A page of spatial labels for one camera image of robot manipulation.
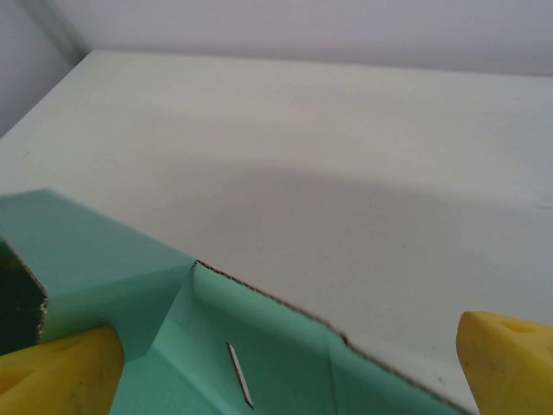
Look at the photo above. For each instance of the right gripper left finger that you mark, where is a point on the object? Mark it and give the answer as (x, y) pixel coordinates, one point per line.
(56, 380)

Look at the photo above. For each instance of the teal paper box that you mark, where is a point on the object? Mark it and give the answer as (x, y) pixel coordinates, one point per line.
(207, 328)

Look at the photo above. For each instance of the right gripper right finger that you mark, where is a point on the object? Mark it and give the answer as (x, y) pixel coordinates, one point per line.
(510, 367)

